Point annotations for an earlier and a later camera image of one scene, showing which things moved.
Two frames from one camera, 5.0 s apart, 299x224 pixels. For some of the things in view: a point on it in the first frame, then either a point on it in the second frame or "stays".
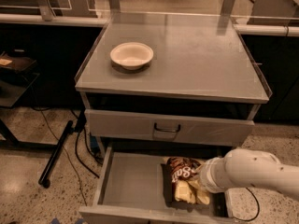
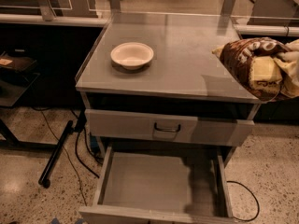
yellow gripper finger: (183, 191) to (264, 73)
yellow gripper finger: (202, 196) to (288, 63)
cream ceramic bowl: (131, 55) stays
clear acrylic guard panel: (249, 2) stays
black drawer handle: (165, 130) stays
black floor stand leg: (45, 179) stays
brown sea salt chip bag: (181, 168) to (235, 56)
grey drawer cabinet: (202, 90) stays
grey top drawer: (169, 127) stays
